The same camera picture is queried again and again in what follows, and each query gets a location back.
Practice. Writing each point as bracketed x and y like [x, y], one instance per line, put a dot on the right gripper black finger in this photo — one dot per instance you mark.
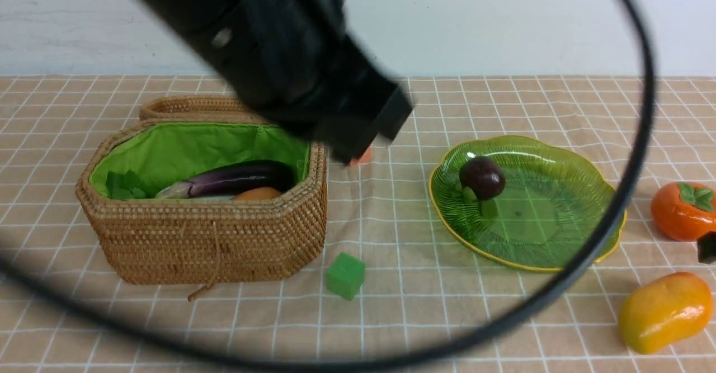
[706, 248]

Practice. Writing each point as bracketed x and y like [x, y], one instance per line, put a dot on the orange persimmon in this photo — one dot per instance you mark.
[684, 211]

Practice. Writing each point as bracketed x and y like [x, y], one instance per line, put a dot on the woven wicker basket lid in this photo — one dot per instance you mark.
[204, 108]

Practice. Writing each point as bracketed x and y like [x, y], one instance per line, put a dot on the green foam cube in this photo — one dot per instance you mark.
[345, 276]

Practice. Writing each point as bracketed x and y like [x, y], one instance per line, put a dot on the beige checkered tablecloth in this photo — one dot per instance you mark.
[419, 284]

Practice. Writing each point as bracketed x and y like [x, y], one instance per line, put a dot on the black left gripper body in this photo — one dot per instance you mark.
[325, 89]

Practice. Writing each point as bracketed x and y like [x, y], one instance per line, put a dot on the white daikon radish with leaves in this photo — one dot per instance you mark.
[129, 186]

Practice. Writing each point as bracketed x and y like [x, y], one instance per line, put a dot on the dark purple mangosteen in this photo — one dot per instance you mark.
[483, 176]

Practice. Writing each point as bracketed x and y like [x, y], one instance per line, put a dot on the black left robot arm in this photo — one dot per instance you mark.
[221, 31]

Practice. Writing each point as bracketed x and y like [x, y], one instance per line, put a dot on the woven wicker basket green lining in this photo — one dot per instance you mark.
[182, 242]

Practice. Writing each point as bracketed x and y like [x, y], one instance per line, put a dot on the yellow orange mango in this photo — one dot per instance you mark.
[669, 309]

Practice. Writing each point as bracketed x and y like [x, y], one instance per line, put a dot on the brown potato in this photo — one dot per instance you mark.
[258, 194]

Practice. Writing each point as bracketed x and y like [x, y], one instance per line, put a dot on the purple eggplant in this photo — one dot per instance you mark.
[233, 179]

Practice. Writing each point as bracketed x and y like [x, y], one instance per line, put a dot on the green glass leaf plate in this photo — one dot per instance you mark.
[553, 200]

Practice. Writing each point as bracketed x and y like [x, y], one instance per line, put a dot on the orange foam cube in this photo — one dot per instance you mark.
[364, 158]

